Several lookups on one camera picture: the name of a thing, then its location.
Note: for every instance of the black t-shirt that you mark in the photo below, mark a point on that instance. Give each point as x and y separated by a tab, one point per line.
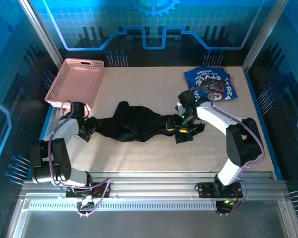
134	124

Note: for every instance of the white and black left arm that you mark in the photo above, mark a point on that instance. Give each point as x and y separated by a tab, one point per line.
69	127

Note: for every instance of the pink plastic basket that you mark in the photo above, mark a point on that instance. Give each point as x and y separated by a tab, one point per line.
74	81

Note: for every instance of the blue printed t-shirt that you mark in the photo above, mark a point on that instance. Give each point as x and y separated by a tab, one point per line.
213	77

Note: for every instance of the grey metal bottom panel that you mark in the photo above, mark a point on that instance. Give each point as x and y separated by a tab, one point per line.
151	225

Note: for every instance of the aluminium side rail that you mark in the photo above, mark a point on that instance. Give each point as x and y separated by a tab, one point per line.
53	116

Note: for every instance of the aluminium mounting rail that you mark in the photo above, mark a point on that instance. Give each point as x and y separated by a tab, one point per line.
151	184

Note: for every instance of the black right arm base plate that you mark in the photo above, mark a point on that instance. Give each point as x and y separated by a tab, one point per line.
206	189

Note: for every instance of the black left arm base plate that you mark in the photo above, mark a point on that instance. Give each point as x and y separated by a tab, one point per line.
94	193

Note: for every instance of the aluminium frame post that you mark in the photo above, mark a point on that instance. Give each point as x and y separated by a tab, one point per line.
39	32
263	34

